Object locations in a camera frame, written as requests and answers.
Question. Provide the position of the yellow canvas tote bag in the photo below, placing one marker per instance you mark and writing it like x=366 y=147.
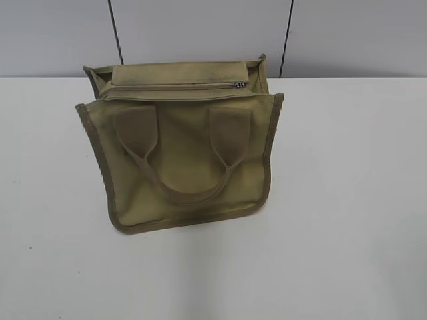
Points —
x=177 y=146

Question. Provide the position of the silver metal zipper pull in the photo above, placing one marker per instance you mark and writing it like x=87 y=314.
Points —
x=238 y=85

